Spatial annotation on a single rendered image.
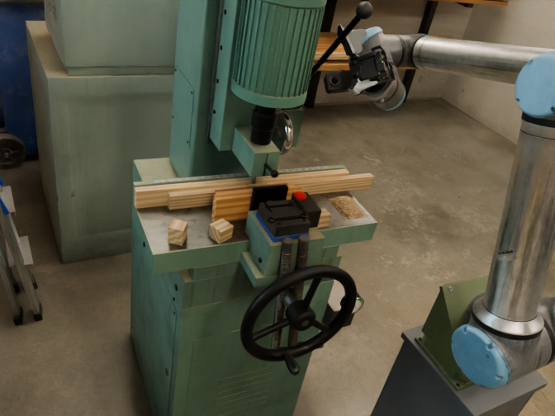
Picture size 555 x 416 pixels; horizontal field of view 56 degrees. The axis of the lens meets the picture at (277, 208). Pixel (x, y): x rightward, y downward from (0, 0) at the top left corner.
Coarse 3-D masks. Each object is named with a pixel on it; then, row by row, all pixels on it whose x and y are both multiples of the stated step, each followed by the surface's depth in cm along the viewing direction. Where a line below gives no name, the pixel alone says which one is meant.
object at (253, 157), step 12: (240, 132) 130; (240, 144) 130; (252, 144) 126; (240, 156) 130; (252, 156) 124; (264, 156) 124; (276, 156) 126; (252, 168) 125; (264, 168) 126; (276, 168) 128
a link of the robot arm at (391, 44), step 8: (368, 32) 139; (376, 32) 139; (368, 40) 139; (376, 40) 139; (384, 40) 140; (392, 40) 141; (400, 40) 142; (368, 48) 139; (384, 48) 139; (392, 48) 141; (400, 48) 142; (392, 56) 141; (400, 56) 143; (392, 64) 139
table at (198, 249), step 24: (336, 192) 147; (144, 216) 123; (168, 216) 125; (192, 216) 126; (336, 216) 137; (144, 240) 119; (192, 240) 119; (240, 240) 122; (336, 240) 135; (360, 240) 139; (168, 264) 116; (192, 264) 119
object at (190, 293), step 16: (144, 160) 163; (160, 160) 165; (144, 176) 156; (160, 176) 157; (176, 176) 159; (336, 256) 140; (176, 272) 127; (176, 288) 127; (192, 288) 124; (208, 288) 126; (224, 288) 128; (240, 288) 131; (256, 288) 133; (192, 304) 127
